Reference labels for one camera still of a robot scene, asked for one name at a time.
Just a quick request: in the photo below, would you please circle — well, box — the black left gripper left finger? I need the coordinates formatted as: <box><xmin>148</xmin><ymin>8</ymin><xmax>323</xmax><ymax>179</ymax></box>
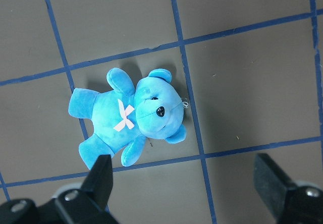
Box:
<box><xmin>1</xmin><ymin>155</ymin><xmax>118</xmax><ymax>223</ymax></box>

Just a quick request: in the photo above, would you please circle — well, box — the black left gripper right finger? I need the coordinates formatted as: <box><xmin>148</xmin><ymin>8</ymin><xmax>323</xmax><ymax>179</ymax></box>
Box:
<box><xmin>253</xmin><ymin>153</ymin><xmax>322</xmax><ymax>223</ymax></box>

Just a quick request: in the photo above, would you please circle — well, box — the blue teddy bear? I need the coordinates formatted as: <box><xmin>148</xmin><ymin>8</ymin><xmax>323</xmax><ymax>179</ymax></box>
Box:
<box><xmin>68</xmin><ymin>68</ymin><xmax>187</xmax><ymax>169</ymax></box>

